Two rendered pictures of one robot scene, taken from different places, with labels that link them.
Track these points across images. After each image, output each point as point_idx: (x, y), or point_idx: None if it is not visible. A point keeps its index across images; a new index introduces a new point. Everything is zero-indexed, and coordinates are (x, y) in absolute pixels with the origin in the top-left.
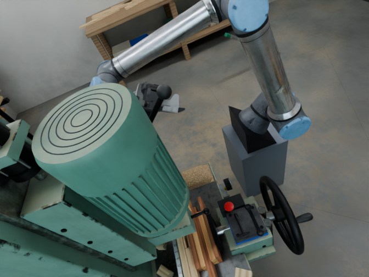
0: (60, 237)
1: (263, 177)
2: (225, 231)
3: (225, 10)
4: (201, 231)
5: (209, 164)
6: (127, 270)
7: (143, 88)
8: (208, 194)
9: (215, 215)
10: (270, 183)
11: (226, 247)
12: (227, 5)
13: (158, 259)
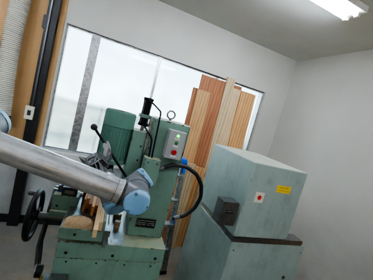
0: None
1: (32, 206)
2: (79, 191)
3: (3, 125)
4: (91, 197)
5: (60, 225)
6: None
7: (101, 154)
8: (75, 214)
9: (78, 207)
10: (35, 196)
11: (81, 199)
12: (4, 121)
13: (120, 224)
